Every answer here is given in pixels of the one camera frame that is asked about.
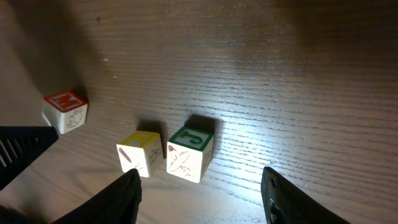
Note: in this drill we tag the green letter J block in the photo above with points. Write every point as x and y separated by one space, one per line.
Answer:
189 153

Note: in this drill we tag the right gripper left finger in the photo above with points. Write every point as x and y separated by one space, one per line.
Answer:
117 203

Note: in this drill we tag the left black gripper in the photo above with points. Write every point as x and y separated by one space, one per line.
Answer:
21 146

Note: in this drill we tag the red letter M block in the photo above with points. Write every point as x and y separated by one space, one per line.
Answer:
65 110

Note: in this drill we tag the yellow edged letter block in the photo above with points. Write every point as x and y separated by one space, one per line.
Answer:
141 150

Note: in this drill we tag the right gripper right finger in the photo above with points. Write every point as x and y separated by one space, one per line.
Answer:
284 203

